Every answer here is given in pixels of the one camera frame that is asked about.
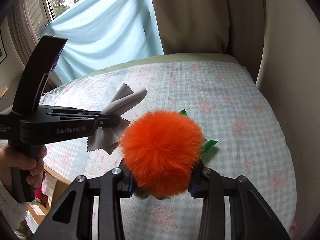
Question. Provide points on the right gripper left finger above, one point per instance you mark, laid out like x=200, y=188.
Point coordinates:
x=71, y=216

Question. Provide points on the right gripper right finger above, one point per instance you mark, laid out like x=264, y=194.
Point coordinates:
x=251, y=216

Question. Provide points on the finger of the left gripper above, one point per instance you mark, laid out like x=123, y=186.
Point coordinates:
x=102, y=121
x=59, y=110

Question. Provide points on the grey microfiber cloth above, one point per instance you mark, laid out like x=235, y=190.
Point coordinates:
x=107, y=136

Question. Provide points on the orange fur pompom charm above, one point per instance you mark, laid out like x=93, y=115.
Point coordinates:
x=161, y=149

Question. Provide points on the person left hand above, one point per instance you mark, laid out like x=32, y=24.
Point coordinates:
x=13, y=159

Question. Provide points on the cardboard box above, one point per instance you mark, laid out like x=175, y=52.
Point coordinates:
x=53, y=186

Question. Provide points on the checkered floral bed cover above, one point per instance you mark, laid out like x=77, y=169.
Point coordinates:
x=223, y=100

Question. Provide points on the green packaged black item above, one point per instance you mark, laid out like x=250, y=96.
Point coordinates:
x=207, y=145

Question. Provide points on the light blue curtain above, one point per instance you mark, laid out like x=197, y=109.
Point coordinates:
x=103, y=33

